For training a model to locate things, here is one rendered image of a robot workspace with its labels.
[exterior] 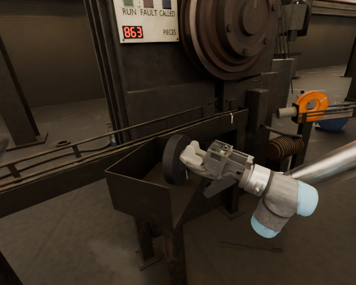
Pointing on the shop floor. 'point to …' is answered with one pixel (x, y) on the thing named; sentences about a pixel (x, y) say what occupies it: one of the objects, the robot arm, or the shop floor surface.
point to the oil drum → (285, 73)
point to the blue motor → (331, 125)
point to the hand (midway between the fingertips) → (179, 154)
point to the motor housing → (281, 152)
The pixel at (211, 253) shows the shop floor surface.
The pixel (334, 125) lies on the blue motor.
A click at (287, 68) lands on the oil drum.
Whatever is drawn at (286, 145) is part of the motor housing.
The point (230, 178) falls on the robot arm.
